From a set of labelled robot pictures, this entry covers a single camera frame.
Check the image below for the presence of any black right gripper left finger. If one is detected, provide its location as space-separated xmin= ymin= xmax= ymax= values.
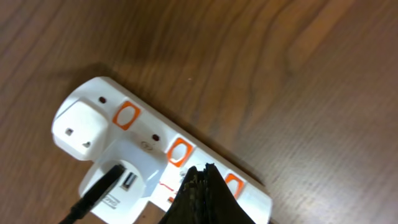
xmin=159 ymin=166 xmax=207 ymax=224

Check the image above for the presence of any white USB charger plug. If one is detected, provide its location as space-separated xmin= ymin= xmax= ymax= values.
xmin=78 ymin=139 xmax=168 ymax=223

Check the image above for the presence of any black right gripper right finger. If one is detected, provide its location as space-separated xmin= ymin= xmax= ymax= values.
xmin=203 ymin=164 xmax=254 ymax=224

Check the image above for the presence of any black USB charger cable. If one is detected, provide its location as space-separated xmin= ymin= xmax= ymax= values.
xmin=57 ymin=164 xmax=127 ymax=224

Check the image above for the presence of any white power strip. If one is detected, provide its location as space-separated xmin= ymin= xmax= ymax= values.
xmin=52 ymin=77 xmax=272 ymax=223

